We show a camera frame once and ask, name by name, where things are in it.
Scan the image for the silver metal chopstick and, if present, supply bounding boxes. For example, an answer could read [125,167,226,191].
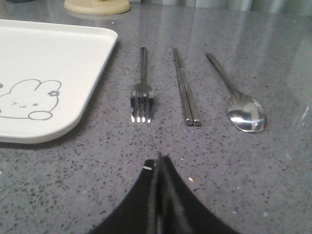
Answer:
[178,55,201,127]
[173,48,194,126]

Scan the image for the silver metal spoon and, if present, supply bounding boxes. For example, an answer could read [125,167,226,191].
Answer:
[206,53,267,134]

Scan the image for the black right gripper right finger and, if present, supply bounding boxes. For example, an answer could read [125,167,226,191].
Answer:
[158,154,237,234]

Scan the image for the wooden mug tree stand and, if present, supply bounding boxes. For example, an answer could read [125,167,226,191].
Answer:
[64,0,131,15]

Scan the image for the cream rabbit print tray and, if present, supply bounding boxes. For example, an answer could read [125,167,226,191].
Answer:
[0,19,117,144]

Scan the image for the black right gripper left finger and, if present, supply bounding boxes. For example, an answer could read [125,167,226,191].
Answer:
[91,152,162,234]

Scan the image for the grey pleated curtain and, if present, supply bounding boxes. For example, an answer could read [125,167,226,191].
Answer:
[136,0,312,16]

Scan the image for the silver metal fork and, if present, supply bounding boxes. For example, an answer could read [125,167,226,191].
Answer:
[130,47,154,123]

